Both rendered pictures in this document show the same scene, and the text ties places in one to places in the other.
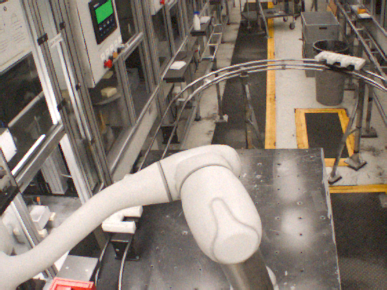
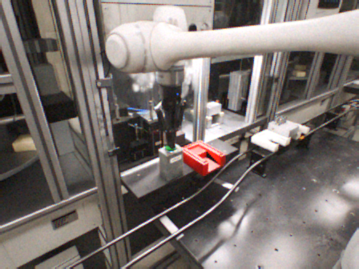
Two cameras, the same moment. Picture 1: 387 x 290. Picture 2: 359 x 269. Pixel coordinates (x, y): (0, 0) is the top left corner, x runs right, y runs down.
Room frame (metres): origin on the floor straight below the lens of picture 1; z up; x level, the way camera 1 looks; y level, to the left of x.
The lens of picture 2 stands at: (0.13, 0.09, 1.46)
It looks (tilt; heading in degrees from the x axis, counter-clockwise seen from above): 28 degrees down; 39
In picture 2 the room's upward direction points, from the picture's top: straight up
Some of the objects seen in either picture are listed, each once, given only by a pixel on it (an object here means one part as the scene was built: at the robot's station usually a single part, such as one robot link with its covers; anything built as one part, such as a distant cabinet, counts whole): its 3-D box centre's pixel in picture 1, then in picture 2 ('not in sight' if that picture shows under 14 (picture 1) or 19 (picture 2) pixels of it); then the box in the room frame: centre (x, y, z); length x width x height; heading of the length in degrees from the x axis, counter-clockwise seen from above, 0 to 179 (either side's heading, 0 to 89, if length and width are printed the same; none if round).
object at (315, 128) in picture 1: (325, 134); not in sight; (3.02, -1.17, 0.01); 1.00 x 0.55 x 0.01; 167
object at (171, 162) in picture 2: not in sight; (170, 160); (0.68, 0.56, 0.97); 0.08 x 0.08 x 0.12; 77
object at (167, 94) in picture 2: not in sight; (170, 97); (0.68, 0.56, 1.23); 0.08 x 0.07 x 0.09; 166
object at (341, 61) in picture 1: (339, 63); not in sight; (2.69, -1.14, 0.84); 0.37 x 0.14 x 0.10; 45
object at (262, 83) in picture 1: (254, 45); not in sight; (5.60, -1.00, 0.01); 5.85 x 0.59 x 0.01; 167
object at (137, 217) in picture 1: (130, 205); (280, 138); (1.41, 0.35, 0.84); 0.36 x 0.14 x 0.10; 167
